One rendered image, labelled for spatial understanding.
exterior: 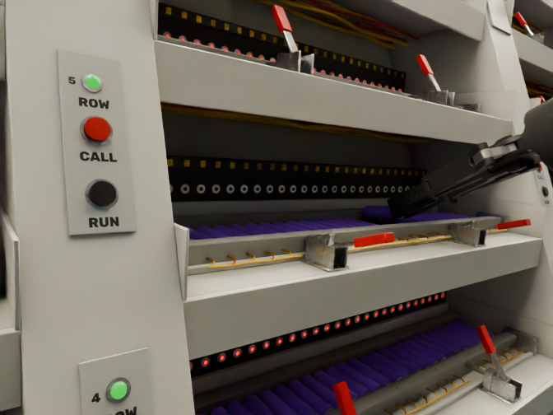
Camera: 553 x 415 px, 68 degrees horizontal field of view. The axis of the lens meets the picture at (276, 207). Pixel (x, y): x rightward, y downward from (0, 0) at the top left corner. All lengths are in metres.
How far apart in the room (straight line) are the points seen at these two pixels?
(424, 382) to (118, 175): 0.44
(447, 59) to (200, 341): 0.71
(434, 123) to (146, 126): 0.40
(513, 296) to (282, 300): 0.53
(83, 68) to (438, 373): 0.52
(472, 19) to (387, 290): 0.53
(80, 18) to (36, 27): 0.03
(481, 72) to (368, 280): 0.52
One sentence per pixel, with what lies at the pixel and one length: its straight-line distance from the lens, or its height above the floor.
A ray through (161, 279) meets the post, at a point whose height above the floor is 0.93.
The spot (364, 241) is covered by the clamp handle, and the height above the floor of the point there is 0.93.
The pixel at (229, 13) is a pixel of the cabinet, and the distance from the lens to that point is 0.70.
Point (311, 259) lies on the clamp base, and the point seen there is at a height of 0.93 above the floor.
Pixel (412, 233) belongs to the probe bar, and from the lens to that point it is 0.55.
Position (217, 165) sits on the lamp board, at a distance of 0.50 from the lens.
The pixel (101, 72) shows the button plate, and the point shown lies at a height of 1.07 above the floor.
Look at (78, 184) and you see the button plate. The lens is 0.28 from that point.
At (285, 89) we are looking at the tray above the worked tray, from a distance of 0.40.
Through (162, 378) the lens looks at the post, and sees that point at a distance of 0.29.
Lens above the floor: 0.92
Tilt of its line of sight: 9 degrees up
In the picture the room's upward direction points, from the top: 9 degrees counter-clockwise
